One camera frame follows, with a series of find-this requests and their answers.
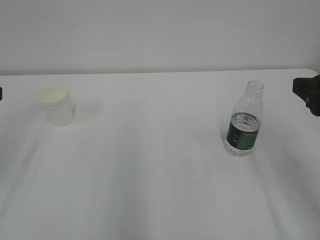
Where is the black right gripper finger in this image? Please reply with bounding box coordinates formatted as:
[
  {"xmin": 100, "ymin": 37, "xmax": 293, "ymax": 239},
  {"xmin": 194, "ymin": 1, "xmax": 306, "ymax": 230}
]
[{"xmin": 292, "ymin": 75, "xmax": 320, "ymax": 116}]

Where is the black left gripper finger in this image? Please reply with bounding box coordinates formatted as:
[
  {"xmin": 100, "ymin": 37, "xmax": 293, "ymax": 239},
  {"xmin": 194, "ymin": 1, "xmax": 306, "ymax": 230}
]
[{"xmin": 0, "ymin": 87, "xmax": 3, "ymax": 101}]

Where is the white paper cup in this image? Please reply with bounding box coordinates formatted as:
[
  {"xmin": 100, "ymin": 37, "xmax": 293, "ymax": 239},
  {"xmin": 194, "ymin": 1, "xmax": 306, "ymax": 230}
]
[{"xmin": 38, "ymin": 85, "xmax": 74, "ymax": 127}]

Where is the clear water bottle green label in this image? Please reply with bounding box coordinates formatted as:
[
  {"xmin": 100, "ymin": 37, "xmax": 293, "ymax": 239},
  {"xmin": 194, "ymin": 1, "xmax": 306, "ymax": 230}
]
[{"xmin": 224, "ymin": 80, "xmax": 264, "ymax": 157}]

